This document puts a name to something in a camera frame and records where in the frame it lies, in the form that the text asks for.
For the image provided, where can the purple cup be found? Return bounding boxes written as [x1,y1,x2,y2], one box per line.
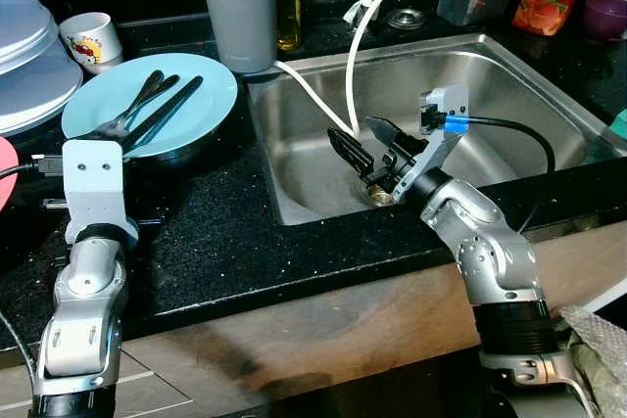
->
[585,0,627,42]

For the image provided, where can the short white hose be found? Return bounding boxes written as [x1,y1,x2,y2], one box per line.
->
[272,60,359,137]

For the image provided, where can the long white hose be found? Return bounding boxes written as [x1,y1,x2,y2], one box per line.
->
[345,0,432,135]

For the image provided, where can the black cable with blue tape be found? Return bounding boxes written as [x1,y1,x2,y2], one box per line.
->
[421,113,557,235]

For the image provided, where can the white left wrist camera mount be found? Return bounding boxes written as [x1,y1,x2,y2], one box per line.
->
[61,140,138,243]

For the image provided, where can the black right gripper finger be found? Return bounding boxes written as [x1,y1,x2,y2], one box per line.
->
[366,116,414,153]
[327,126,375,181]

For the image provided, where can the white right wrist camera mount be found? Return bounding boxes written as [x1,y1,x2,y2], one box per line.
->
[392,83,471,196]

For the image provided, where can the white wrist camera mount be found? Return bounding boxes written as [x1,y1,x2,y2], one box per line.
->
[392,83,471,196]
[61,140,138,243]

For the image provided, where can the dark metal fork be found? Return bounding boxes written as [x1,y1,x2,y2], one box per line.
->
[76,70,166,142]

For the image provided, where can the brass sink drain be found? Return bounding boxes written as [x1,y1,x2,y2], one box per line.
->
[358,178,398,206]

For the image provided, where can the white cup with red print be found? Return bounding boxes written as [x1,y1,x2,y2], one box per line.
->
[59,12,123,74]

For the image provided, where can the yellow oil bottle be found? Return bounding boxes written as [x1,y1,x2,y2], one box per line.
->
[274,0,303,52]

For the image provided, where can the light blue plate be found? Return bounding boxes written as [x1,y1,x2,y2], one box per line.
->
[61,52,239,160]

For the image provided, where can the grey tumbler with red label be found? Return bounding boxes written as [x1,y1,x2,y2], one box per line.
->
[194,0,278,74]

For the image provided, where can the round metal sink hole cap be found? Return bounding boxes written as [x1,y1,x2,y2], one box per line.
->
[387,9,427,30]

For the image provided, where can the stainless steel sink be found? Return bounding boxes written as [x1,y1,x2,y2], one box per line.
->
[247,33,627,226]

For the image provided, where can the white plate stack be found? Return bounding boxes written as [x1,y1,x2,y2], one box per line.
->
[0,0,84,137]

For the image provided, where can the black utensil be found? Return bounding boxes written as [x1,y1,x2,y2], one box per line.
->
[125,75,205,155]
[122,73,182,140]

